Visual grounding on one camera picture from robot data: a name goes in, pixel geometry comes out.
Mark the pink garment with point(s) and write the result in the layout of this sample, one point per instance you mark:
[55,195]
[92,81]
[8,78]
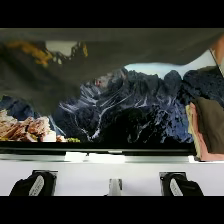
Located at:
[197,140]

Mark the dark grey garment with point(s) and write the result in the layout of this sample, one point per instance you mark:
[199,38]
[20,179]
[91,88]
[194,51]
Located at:
[100,53]

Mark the brown garment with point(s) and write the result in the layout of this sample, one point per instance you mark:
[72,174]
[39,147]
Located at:
[211,123]

